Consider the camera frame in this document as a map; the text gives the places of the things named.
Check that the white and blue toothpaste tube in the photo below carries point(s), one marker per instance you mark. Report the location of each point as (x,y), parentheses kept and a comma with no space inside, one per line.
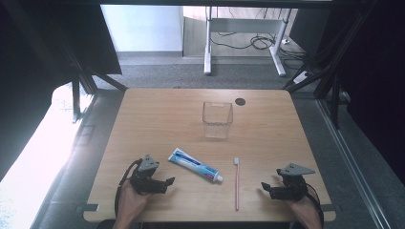
(194,164)

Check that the dark curtain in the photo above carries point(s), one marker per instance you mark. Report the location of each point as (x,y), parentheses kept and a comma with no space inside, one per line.
(38,57)
(375,79)

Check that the person's right hand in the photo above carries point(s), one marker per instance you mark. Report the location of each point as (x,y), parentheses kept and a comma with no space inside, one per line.
(305,210)

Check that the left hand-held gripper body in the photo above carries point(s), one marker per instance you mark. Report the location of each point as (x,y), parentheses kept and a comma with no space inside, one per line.
(144,183)

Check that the clear plastic cup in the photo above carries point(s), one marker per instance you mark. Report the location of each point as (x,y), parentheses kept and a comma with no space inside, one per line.
(217,119)

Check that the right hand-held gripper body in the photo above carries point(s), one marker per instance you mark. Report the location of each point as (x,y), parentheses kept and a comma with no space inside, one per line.
(293,189)

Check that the black metal frame strut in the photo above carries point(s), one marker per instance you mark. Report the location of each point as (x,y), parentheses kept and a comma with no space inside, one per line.
(89,79)
(324,70)

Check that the grey metal floor rail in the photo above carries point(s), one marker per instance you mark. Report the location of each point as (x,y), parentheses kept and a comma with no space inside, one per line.
(353,165)

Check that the white power strip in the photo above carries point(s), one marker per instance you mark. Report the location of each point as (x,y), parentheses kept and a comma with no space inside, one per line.
(301,77)

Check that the person's left hand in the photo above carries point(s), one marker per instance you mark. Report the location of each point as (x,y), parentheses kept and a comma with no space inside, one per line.
(130,203)

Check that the black round table grommet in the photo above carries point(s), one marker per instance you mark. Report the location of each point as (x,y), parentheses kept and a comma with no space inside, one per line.
(240,101)

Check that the pink toothbrush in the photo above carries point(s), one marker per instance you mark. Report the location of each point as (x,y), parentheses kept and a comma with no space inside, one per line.
(237,184)

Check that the white desk frame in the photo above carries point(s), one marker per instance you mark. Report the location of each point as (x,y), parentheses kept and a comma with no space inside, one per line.
(245,24)

